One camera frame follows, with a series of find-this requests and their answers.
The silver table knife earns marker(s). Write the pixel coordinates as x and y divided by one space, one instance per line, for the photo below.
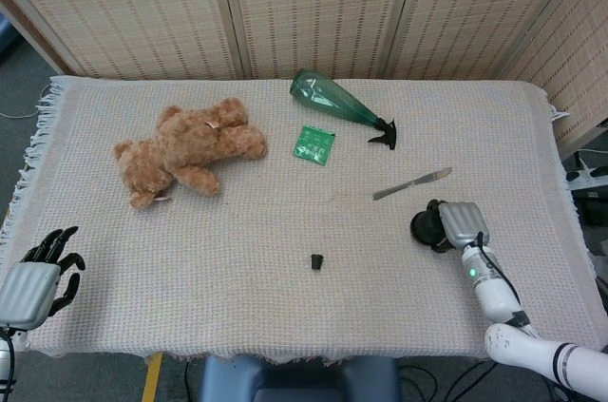
408 185

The small black rubber stopper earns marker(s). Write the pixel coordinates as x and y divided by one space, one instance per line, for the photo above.
317 262

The brown teddy bear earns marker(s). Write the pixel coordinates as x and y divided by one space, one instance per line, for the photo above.
185 155

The black box on floor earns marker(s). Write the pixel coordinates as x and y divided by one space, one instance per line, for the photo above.
597 209

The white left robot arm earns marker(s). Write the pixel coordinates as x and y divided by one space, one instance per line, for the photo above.
5 364

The beige woven folding screen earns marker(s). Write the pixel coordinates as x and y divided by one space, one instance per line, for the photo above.
332 7

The green plastic spray bottle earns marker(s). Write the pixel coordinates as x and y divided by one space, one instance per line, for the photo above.
328 95

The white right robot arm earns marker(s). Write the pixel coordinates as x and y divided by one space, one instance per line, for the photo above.
494 297

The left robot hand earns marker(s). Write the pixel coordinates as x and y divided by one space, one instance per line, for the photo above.
31 283

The green foil sachet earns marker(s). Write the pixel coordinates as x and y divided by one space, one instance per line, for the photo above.
313 145

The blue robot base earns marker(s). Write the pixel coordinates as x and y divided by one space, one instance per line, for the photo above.
299 380

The white waffle-weave tablecloth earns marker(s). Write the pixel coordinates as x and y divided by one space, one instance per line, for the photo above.
285 221

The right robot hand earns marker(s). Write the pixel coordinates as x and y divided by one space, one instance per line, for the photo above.
463 226

